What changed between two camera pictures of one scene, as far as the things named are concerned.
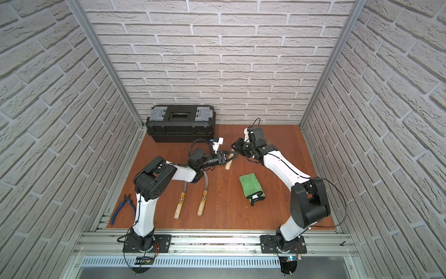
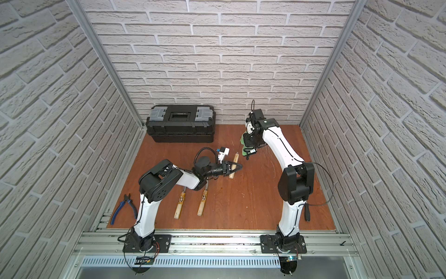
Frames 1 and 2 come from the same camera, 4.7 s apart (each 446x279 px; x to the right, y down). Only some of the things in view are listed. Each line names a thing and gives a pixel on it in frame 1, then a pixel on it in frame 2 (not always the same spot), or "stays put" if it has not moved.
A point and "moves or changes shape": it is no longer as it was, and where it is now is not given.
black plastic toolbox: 181,124 stays put
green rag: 250,184 moves or changes shape
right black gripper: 238,147 → 248,143
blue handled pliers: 127,198 stays put
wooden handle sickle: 201,207 stays put
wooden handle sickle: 178,210 stays put
